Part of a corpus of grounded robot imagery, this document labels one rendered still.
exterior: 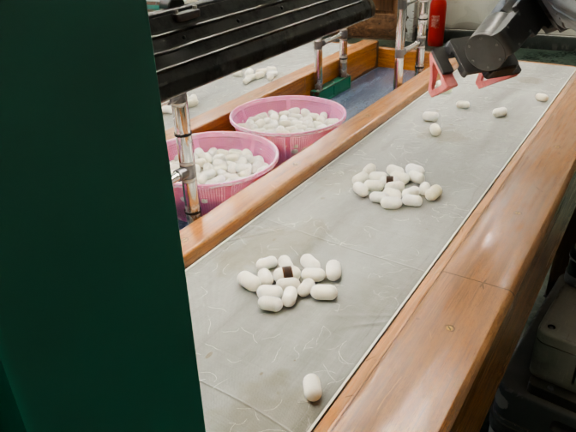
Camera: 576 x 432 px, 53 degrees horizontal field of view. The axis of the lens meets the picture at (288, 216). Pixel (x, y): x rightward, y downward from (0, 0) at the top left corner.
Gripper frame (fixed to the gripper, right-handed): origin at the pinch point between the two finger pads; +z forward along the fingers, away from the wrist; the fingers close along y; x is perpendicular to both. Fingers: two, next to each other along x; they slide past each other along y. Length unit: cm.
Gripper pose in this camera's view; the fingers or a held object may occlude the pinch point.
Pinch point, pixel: (456, 87)
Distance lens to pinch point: 105.0
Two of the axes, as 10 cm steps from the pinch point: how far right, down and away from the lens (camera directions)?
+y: 9.2, -2.1, 3.2
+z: -2.2, 4.0, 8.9
